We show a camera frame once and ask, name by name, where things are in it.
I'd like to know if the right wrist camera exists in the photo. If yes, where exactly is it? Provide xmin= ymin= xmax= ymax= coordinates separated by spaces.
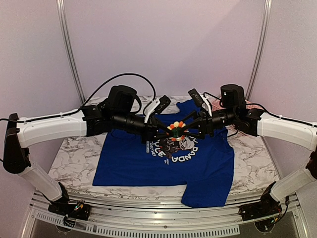
xmin=188 ymin=88 xmax=212 ymax=117

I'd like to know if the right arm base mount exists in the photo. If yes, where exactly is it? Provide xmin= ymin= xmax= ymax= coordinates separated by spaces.
xmin=238 ymin=199 xmax=282 ymax=221

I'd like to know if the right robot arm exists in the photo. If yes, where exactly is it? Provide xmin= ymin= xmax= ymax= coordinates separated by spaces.
xmin=179 ymin=84 xmax=317 ymax=216

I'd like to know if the orange yellow flower brooch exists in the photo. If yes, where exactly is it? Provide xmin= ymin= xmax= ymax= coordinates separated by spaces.
xmin=167 ymin=121 xmax=186 ymax=142

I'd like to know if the blue printed t-shirt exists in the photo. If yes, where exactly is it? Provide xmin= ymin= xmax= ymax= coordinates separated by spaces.
xmin=92 ymin=99 xmax=235 ymax=208

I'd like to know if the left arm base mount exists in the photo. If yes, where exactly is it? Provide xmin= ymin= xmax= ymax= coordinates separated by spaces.
xmin=48 ymin=198 xmax=91 ymax=221

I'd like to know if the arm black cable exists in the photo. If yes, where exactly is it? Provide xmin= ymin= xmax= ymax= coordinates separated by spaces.
xmin=0 ymin=72 xmax=157 ymax=124
xmin=203 ymin=91 xmax=317 ymax=221

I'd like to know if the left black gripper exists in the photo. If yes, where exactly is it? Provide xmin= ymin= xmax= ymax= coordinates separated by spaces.
xmin=113 ymin=111 xmax=175 ymax=145

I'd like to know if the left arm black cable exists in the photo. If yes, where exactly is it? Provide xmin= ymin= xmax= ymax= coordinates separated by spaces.
xmin=0 ymin=72 xmax=157 ymax=124

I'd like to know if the right aluminium frame post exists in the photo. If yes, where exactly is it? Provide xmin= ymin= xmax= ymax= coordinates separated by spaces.
xmin=246 ymin=0 xmax=272 ymax=100

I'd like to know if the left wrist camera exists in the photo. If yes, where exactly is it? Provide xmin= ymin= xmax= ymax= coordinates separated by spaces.
xmin=143 ymin=95 xmax=171 ymax=123

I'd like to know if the aluminium frame post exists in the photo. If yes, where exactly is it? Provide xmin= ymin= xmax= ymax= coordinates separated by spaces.
xmin=246 ymin=0 xmax=272 ymax=100
xmin=56 ymin=0 xmax=86 ymax=103

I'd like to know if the pink plastic basket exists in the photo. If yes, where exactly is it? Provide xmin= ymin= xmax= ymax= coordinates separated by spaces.
xmin=210 ymin=98 xmax=256 ymax=112

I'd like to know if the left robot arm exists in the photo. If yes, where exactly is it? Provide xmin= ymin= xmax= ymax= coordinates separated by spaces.
xmin=3 ymin=85 xmax=170 ymax=215

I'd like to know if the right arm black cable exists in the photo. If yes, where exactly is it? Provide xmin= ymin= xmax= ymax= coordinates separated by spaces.
xmin=203 ymin=91 xmax=317 ymax=221

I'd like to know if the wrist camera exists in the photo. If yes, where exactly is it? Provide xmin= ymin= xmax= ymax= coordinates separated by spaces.
xmin=188 ymin=88 xmax=212 ymax=117
xmin=143 ymin=95 xmax=171 ymax=123

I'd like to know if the left aluminium frame post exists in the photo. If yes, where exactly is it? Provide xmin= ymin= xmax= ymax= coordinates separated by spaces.
xmin=56 ymin=0 xmax=86 ymax=103

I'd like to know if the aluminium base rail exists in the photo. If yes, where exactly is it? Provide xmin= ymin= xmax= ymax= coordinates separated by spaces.
xmin=21 ymin=192 xmax=310 ymax=238

